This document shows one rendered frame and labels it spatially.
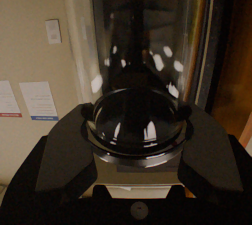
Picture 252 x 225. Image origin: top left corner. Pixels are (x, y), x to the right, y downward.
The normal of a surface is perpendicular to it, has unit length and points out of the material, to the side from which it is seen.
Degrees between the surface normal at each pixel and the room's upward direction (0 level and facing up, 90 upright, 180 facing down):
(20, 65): 90
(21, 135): 90
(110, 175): 135
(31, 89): 90
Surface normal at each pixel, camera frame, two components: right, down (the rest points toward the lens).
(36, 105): -0.04, 0.45
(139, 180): -0.04, -0.31
